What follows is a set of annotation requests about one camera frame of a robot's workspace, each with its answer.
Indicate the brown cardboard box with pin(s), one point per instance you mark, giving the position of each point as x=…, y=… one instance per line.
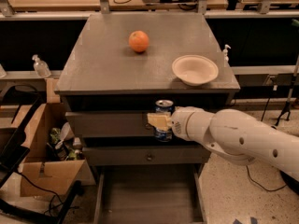
x=41, y=169

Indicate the orange fruit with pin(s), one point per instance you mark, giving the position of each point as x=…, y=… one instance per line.
x=139, y=41

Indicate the clear sanitizer bottle left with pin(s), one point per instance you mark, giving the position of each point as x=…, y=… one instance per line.
x=41, y=67

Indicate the grey top drawer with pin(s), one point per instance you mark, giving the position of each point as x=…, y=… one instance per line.
x=119, y=123

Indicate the grey middle drawer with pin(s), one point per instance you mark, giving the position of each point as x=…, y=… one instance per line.
x=105, y=156

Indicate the small white pump bottle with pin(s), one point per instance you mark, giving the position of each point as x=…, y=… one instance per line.
x=225, y=52

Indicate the grey open bottom drawer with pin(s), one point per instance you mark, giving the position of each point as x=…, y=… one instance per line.
x=149, y=194

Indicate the blue pepsi can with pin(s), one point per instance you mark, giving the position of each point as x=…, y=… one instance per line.
x=163, y=106

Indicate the black chair frame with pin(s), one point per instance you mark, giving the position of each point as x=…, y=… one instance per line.
x=12, y=153

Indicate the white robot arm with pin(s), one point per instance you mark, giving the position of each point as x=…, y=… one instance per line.
x=234, y=135

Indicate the white paper bowl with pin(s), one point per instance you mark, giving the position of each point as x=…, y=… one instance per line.
x=195, y=70

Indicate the grey drawer cabinet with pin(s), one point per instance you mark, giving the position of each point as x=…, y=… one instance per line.
x=104, y=74

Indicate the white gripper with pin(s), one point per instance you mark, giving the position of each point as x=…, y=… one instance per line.
x=178, y=123

